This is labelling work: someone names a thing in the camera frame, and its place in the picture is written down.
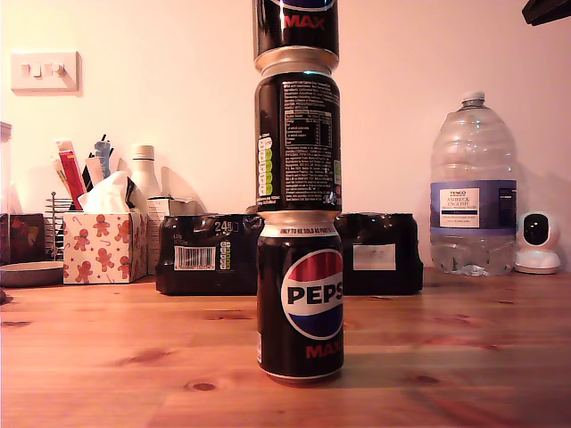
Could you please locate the black Pepsi Max can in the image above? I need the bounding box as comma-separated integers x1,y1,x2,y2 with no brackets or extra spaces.
252,0,340,76
257,209,345,385
253,70,343,213

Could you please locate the black Pepsi Max multipack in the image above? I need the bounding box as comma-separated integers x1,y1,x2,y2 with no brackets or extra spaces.
155,211,424,296

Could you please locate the large clear water bottle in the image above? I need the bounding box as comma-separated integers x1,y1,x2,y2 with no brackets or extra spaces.
430,91,518,276

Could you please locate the white bottle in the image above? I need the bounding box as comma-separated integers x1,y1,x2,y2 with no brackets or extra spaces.
128,144,164,213

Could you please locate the small white carton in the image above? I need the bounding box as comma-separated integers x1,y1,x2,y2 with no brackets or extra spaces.
145,194,201,276

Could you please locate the blue packet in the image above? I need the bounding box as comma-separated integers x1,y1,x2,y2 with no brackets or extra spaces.
93,140,112,177

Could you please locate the white tissue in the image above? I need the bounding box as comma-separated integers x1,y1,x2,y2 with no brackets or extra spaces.
78,170,135,214

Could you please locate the white paper sleeve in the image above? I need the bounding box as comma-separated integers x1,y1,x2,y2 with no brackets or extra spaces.
50,155,72,197
85,158,108,188

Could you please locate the red chopstick packet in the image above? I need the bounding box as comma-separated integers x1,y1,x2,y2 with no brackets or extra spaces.
56,149,88,210

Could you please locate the gingerbread print tissue box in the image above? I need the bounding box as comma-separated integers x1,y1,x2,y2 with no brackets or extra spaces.
62,211,149,285

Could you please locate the red patterned box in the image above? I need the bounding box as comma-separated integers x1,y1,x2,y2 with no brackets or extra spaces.
9,212,46,264
0,212,11,265

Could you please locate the shallow grey dish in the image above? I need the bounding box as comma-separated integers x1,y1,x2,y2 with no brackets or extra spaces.
0,261,65,287

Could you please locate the small white round camera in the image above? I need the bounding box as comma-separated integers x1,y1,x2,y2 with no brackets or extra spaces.
514,211,562,275

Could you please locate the white light switch plate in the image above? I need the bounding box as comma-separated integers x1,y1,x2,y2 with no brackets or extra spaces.
11,51,81,96

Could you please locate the wire utensil holder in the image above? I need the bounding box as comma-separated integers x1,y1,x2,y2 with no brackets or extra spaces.
44,190,75,263

